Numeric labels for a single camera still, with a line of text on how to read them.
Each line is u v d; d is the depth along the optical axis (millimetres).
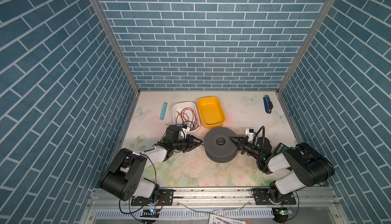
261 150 680
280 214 721
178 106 1060
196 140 828
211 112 1081
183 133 739
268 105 1083
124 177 428
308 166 467
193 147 790
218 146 838
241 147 779
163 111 1083
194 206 723
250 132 845
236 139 842
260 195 739
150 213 722
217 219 680
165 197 747
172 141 704
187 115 1054
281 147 911
